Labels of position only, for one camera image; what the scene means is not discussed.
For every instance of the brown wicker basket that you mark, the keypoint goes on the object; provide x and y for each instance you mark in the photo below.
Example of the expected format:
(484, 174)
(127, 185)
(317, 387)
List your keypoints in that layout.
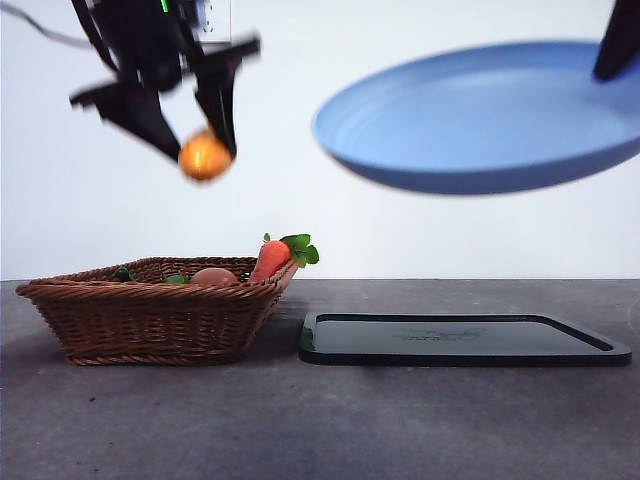
(150, 320)

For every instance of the pale brown egg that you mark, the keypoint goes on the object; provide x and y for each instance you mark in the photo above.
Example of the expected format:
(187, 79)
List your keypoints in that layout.
(215, 276)

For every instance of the white wall socket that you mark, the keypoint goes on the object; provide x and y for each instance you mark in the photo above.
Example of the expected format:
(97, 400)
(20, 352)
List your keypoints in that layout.
(221, 22)

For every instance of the orange toy carrot, green leaves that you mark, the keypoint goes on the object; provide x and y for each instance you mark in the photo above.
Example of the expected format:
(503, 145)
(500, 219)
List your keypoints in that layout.
(270, 260)

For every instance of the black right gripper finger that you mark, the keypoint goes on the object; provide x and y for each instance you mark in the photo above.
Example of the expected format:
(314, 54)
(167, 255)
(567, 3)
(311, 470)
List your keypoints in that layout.
(620, 40)

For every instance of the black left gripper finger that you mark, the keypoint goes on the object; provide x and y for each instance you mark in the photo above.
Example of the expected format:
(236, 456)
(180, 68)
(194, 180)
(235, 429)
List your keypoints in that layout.
(217, 95)
(135, 112)

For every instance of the black rectangular tray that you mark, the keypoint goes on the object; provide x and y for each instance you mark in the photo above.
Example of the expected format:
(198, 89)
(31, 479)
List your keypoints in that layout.
(450, 345)

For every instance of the orange-yellow toy corn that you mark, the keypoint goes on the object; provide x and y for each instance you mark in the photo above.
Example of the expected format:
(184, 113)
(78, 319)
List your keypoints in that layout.
(205, 156)

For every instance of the green toy chili pepper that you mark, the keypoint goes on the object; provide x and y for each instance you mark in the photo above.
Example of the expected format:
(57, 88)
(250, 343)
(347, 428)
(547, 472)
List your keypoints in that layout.
(175, 279)

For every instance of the blue round plate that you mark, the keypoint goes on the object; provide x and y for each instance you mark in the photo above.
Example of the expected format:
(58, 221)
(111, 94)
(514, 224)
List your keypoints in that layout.
(460, 125)

